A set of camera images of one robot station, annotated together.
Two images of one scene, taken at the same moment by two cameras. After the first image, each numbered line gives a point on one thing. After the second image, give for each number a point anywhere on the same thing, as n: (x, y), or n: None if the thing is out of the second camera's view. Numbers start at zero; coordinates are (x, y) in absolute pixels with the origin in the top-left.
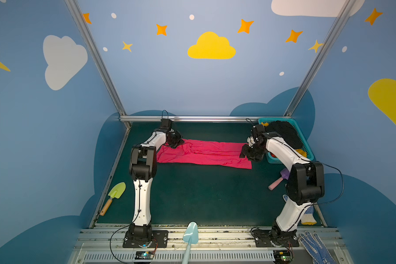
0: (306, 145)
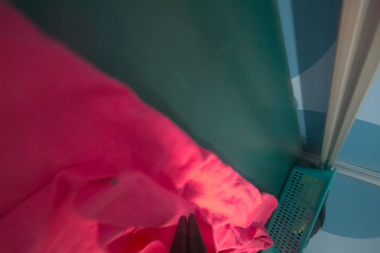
0: (299, 208)
